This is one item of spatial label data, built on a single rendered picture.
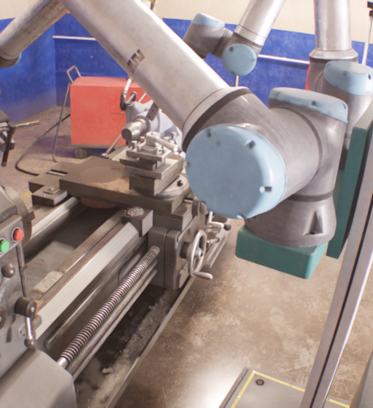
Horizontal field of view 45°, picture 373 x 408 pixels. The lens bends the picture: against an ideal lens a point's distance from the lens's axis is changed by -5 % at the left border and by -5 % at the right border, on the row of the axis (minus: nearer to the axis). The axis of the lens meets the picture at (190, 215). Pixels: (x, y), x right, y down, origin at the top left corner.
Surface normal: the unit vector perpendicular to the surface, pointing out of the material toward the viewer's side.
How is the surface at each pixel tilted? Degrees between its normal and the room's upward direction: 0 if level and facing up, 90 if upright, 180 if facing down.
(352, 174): 90
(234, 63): 94
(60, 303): 36
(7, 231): 90
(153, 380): 0
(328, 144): 71
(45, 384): 32
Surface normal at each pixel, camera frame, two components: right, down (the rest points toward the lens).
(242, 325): 0.06, -0.88
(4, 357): 0.94, 0.21
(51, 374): 0.54, -0.64
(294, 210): -0.17, 0.12
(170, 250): -0.34, 0.43
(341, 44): 0.14, 0.43
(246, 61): -0.11, 0.53
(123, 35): -0.44, 0.11
